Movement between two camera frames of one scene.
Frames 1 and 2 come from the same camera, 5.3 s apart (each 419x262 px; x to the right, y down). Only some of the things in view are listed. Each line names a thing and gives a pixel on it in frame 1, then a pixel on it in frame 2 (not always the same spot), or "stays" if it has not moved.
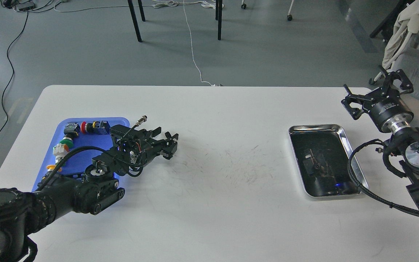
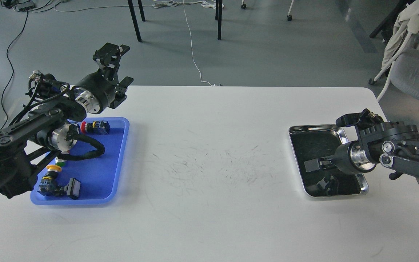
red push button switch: (101, 127) stays
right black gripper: (386, 107) to (350, 158)
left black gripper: (137, 146) to (95, 92)
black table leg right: (218, 12) stays
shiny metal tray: (322, 153) stays
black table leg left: (134, 19) stays
